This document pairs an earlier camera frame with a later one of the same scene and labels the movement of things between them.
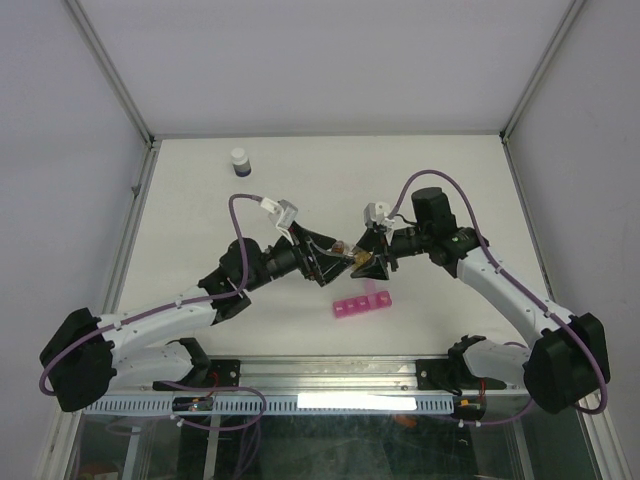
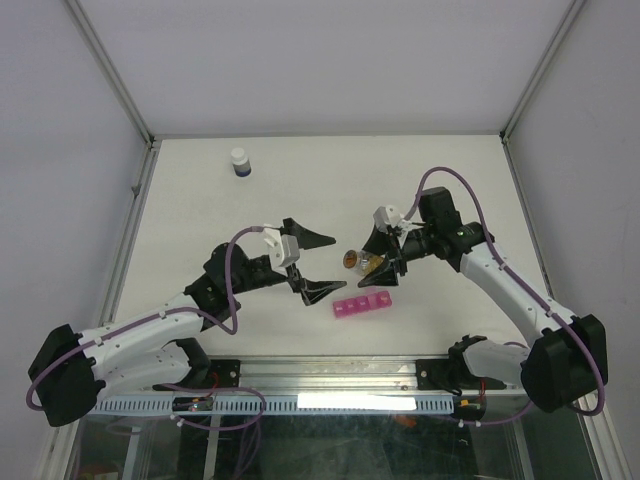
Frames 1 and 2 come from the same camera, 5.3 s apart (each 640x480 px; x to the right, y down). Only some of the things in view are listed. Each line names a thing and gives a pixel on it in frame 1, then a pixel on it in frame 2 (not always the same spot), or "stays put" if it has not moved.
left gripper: (322, 268) -> (310, 290)
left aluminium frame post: (150, 139) stays put
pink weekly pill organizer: (361, 303) stays put
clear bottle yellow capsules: (361, 255) stays put
